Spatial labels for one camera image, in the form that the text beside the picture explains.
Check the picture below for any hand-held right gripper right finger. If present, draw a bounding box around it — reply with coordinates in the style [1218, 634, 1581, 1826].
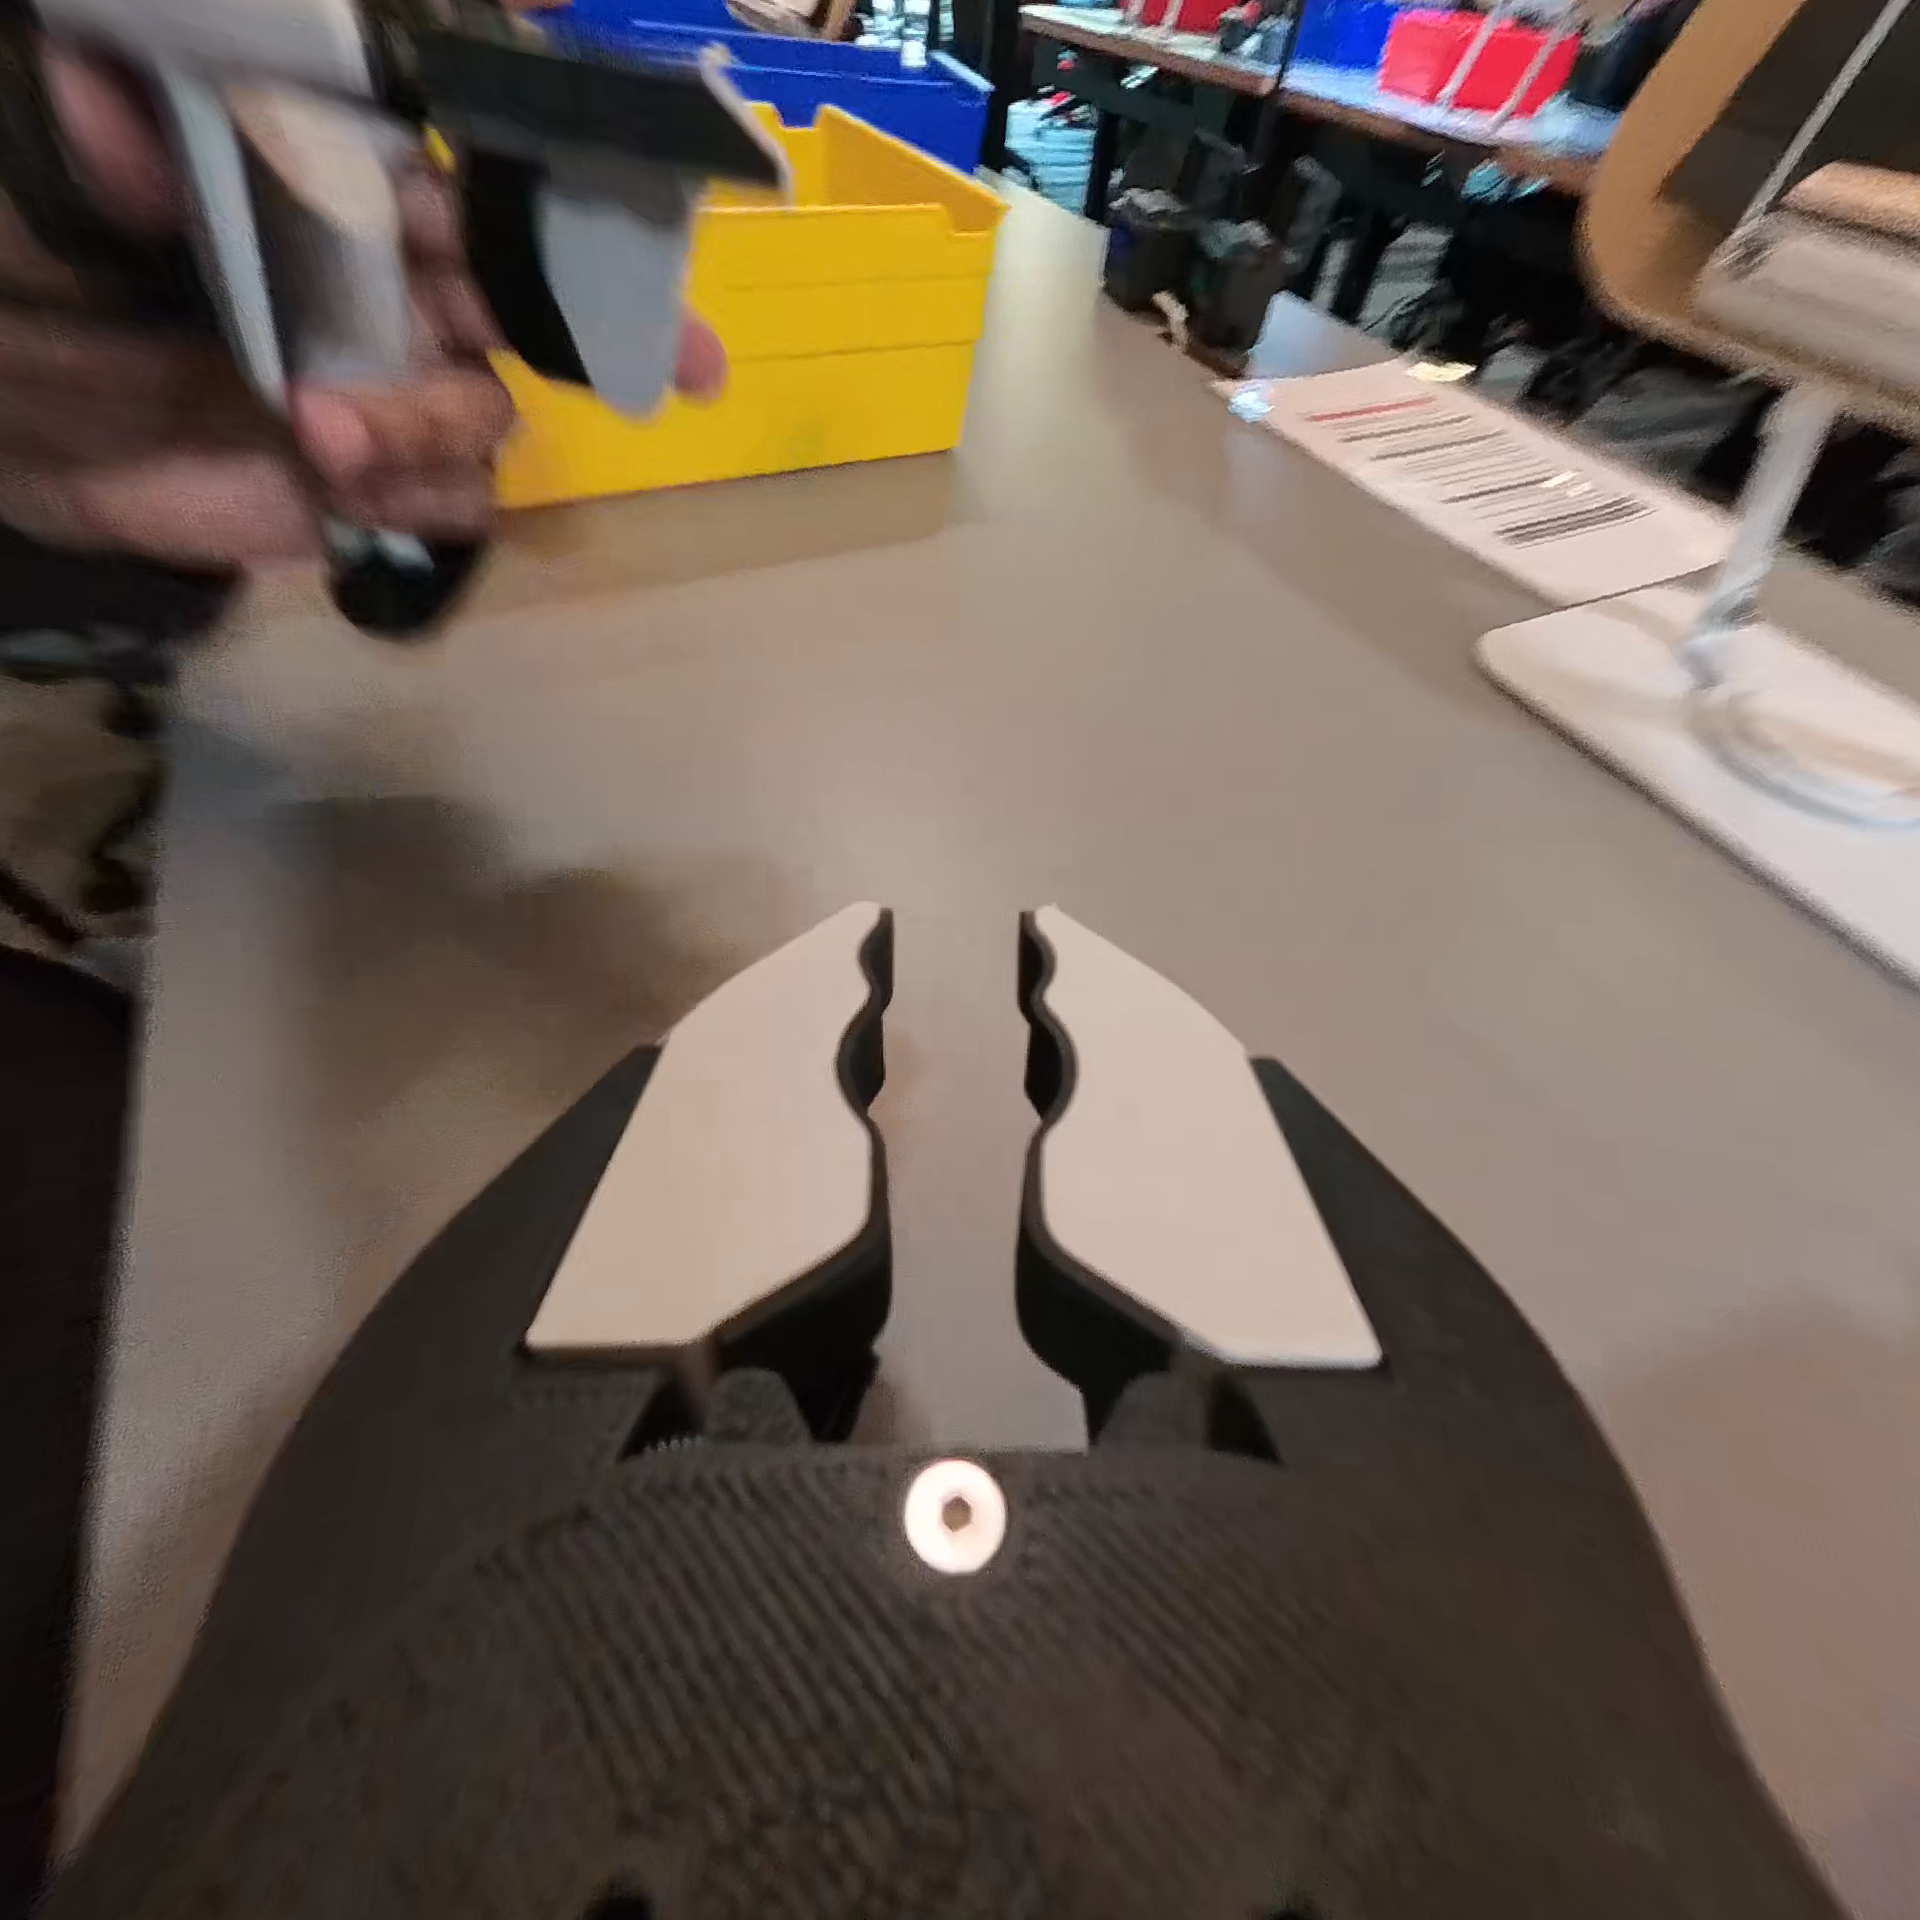
[1014, 904, 1385, 1449]

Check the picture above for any person's left hand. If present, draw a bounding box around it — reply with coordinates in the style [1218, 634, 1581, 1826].
[0, 47, 733, 573]

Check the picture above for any long wooden top table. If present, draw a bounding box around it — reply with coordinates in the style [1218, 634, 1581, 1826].
[1021, 0, 1612, 196]

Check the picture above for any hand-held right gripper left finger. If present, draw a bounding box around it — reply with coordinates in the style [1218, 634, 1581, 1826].
[526, 899, 897, 1443]

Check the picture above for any black charger box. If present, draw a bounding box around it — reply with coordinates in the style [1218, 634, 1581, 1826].
[1186, 211, 1292, 355]
[1101, 179, 1202, 302]

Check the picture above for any yellow plastic bin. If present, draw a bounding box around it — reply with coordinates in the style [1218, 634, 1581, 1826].
[428, 103, 1010, 510]

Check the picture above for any printed paper sheet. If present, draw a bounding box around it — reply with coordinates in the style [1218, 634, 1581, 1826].
[1215, 358, 1728, 605]

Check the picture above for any white tablet stand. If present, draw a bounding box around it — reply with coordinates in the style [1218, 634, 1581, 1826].
[1477, 0, 1920, 986]

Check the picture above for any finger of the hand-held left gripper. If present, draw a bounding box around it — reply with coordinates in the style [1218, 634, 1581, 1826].
[456, 171, 708, 419]
[410, 30, 792, 196]

